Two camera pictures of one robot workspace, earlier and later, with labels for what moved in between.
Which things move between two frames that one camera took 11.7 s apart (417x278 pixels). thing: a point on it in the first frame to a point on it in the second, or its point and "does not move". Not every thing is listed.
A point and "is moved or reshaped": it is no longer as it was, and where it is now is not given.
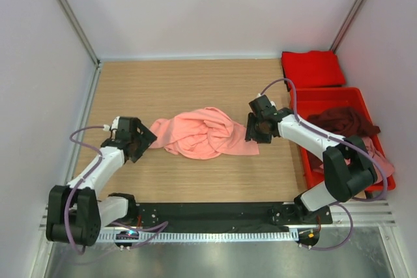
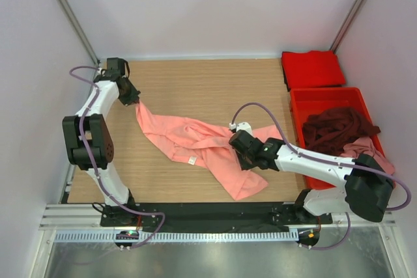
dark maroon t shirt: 345,121 does not move
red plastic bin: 310,99 does not move
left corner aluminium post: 69,12 does not move
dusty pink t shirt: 386,165 does not move
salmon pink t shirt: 202,133 is moved or reshaped
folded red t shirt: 318,68 does not move
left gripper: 146,138 to 133,98
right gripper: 251,132 to 244,165
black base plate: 224,217 does not move
